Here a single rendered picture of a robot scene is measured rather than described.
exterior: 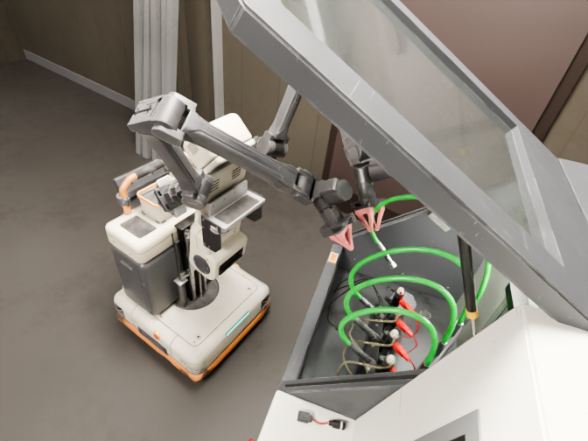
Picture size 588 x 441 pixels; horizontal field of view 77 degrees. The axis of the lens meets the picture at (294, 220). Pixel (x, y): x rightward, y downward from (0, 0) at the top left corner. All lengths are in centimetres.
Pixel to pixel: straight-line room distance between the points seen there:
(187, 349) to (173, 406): 32
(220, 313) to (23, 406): 103
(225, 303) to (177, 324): 27
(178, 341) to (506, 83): 225
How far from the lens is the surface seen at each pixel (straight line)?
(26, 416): 237
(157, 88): 358
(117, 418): 221
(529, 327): 65
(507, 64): 248
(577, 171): 130
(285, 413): 108
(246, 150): 94
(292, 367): 116
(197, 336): 201
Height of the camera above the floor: 197
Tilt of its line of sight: 40 degrees down
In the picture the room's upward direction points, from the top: 8 degrees clockwise
